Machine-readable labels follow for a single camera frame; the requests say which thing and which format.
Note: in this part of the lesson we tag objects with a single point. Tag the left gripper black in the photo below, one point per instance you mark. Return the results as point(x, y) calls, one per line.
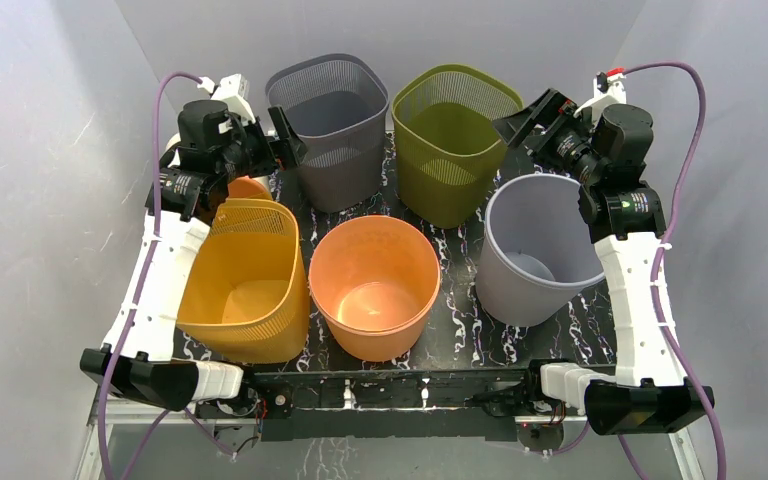
point(269, 159)

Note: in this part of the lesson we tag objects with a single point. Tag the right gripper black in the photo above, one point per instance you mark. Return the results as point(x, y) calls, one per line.
point(539, 124)

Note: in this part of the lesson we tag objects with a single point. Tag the olive green mesh basket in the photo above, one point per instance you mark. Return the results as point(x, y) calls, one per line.
point(447, 150)

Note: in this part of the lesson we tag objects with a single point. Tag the light grey round bucket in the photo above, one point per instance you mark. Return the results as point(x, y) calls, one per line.
point(537, 253)

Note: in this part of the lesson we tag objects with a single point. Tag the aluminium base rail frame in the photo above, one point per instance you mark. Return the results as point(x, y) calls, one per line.
point(542, 434)

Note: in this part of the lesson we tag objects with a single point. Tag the orange round plastic bucket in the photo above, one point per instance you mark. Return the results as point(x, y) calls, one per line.
point(375, 279)

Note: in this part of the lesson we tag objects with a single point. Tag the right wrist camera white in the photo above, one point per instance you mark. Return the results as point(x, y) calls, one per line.
point(608, 89)

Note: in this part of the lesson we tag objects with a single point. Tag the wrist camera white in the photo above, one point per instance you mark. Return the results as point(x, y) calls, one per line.
point(608, 89)
point(231, 90)

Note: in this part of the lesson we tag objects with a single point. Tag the cream bin with orange rim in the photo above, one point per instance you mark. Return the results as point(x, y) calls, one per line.
point(248, 188)

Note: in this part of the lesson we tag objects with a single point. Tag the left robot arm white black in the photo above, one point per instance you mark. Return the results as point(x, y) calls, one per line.
point(135, 360)

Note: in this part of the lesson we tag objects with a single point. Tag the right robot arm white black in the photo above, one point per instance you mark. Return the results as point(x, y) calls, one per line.
point(591, 218)

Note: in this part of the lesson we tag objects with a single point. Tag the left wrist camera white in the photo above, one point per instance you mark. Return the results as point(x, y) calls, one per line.
point(231, 90)

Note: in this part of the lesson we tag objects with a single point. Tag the grey mesh basket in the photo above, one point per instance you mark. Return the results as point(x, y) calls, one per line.
point(337, 106)

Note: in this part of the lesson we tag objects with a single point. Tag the yellow mesh basket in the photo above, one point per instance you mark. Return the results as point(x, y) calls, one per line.
point(247, 296)

